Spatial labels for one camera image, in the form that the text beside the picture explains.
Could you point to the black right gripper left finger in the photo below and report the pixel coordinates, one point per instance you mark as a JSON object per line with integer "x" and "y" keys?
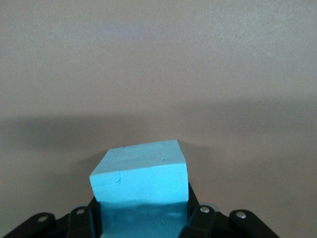
{"x": 81, "y": 223}

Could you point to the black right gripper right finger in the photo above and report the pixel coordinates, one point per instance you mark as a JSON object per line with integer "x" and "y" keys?
{"x": 205, "y": 223}

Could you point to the blue foam cube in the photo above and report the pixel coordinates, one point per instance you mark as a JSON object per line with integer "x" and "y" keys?
{"x": 141, "y": 181}

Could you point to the brown table cover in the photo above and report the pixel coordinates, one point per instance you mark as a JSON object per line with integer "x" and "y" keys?
{"x": 158, "y": 62}

